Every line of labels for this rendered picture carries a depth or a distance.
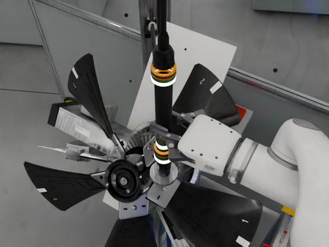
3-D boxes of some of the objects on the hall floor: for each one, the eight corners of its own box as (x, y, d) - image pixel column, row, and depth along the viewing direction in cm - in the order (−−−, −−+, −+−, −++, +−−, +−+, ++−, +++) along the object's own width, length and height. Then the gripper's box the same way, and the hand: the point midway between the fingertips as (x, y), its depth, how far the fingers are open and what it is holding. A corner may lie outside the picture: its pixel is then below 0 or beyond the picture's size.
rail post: (246, 264, 195) (285, 207, 133) (253, 267, 194) (295, 211, 132) (244, 270, 193) (281, 215, 131) (250, 274, 192) (292, 220, 130)
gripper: (259, 116, 66) (176, 81, 72) (223, 183, 58) (132, 137, 63) (250, 138, 72) (175, 105, 78) (217, 202, 64) (134, 159, 69)
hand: (164, 123), depth 70 cm, fingers closed on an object, 4 cm apart
